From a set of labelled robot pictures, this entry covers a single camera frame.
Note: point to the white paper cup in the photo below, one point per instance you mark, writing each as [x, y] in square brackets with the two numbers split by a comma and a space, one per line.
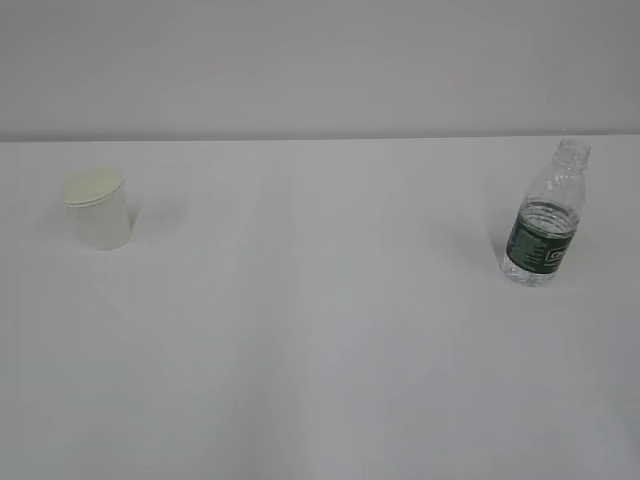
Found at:
[96, 204]

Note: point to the clear water bottle green label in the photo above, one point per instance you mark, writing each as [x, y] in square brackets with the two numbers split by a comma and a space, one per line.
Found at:
[548, 217]

